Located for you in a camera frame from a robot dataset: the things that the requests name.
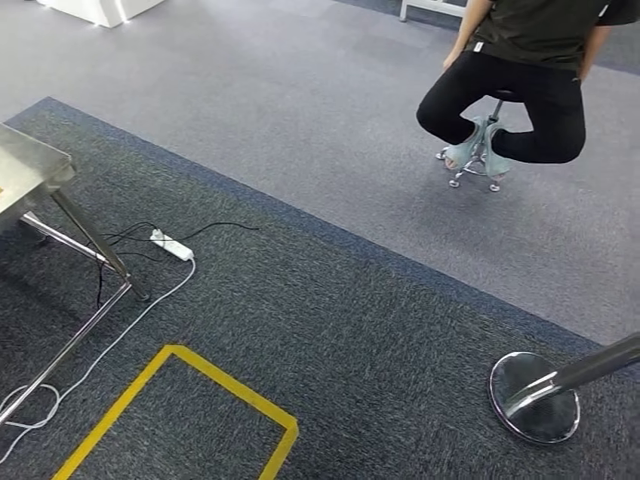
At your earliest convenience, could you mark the steel workbench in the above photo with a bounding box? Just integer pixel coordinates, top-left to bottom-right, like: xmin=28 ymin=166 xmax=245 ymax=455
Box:
xmin=0 ymin=122 xmax=151 ymax=425

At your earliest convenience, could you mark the white power strip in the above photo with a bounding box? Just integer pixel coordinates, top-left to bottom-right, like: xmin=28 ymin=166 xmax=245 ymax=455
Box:
xmin=149 ymin=228 xmax=195 ymax=262

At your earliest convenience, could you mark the black round stool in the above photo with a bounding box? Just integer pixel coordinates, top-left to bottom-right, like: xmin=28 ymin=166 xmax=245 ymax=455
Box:
xmin=435 ymin=89 xmax=521 ymax=193

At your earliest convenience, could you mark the white desk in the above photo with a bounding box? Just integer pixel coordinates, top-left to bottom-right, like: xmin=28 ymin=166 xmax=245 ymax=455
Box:
xmin=398 ymin=0 xmax=469 ymax=21

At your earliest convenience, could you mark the person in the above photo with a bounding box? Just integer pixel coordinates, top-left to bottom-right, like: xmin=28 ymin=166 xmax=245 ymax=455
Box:
xmin=416 ymin=0 xmax=640 ymax=180

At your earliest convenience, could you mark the white low cabinet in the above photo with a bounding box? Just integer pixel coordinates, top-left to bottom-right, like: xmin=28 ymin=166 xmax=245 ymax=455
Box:
xmin=37 ymin=0 xmax=166 ymax=29

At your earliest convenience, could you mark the black floor cable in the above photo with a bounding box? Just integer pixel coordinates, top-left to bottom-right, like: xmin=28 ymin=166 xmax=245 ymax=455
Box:
xmin=85 ymin=220 xmax=260 ymax=309

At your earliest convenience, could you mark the white power cable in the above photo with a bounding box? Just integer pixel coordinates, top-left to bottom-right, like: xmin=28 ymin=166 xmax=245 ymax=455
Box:
xmin=0 ymin=256 xmax=197 ymax=465

